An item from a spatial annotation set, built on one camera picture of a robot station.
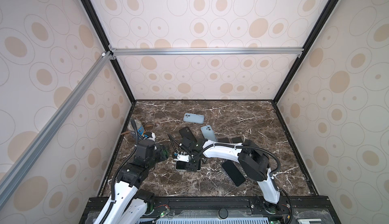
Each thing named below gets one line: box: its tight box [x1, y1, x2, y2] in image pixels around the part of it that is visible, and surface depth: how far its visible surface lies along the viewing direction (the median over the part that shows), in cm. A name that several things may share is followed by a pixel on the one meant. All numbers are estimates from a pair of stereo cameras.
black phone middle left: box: [217, 137, 230, 143], surface depth 99 cm
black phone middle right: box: [231, 136, 244, 144], surface depth 100 cm
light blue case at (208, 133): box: [200, 124, 218, 143], surface depth 103 cm
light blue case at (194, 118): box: [183, 113, 205, 124], surface depth 112 cm
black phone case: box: [179, 126, 198, 144], surface depth 105 cm
